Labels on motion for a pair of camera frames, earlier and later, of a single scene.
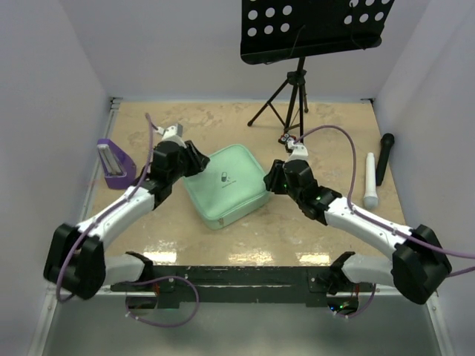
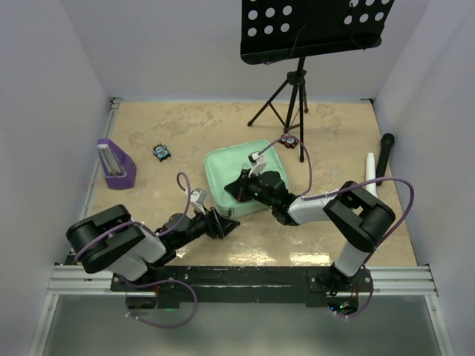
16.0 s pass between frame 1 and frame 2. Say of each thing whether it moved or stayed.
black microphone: stayed
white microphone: stayed
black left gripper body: moved
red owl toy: stayed
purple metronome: stayed
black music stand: stayed
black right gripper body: moved
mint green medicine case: moved
